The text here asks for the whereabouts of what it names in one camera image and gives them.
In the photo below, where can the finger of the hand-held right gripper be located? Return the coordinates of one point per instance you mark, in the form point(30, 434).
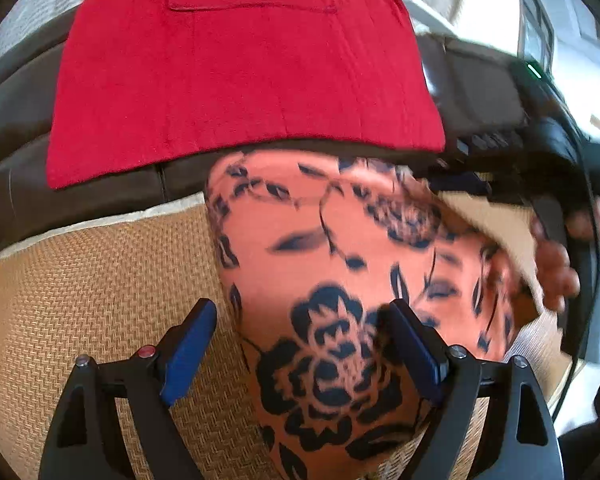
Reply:
point(460, 182)

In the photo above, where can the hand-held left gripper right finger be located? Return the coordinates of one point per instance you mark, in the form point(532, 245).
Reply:
point(416, 351)

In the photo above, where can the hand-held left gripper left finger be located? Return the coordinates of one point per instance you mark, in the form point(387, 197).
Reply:
point(190, 350)

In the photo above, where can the orange floral garment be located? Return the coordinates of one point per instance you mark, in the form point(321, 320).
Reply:
point(340, 270)

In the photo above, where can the person's right hand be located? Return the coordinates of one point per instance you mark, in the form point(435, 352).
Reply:
point(555, 270)

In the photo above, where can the woven rattan mat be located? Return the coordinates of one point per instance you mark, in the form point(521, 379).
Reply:
point(80, 300)

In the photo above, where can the red cloth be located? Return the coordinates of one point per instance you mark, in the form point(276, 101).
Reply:
point(240, 70)

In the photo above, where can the dark brown sofa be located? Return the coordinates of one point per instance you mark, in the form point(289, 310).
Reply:
point(20, 110)

